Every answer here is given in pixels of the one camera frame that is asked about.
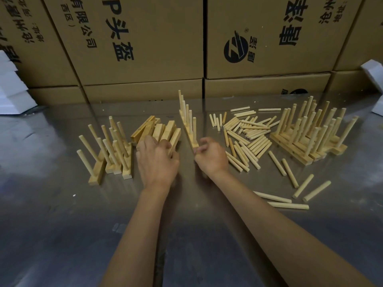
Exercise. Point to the person's left forearm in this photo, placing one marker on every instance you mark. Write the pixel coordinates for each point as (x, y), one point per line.
(134, 242)

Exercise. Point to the pile of wooden dowels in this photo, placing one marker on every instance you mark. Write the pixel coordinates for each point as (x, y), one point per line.
(254, 140)

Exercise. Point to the stack of white foam blocks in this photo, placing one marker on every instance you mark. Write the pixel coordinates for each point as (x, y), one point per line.
(13, 95)
(375, 71)

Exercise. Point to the clear tape patch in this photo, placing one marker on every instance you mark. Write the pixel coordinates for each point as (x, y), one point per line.
(119, 227)

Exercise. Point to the stack of brown cardboard boxes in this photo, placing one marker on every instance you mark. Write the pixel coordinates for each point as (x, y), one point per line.
(149, 41)

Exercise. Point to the pile of drilled wooden bars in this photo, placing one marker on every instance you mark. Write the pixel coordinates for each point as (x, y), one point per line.
(163, 129)

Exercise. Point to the person's right forearm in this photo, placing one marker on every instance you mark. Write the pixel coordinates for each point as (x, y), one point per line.
(284, 230)

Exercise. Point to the person's left hand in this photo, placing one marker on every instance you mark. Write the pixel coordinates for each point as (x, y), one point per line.
(157, 167)

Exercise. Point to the person's right hand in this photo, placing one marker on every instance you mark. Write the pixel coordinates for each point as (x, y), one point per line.
(212, 159)

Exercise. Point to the shiny metal table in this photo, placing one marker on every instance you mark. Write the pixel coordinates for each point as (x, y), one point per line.
(45, 221)

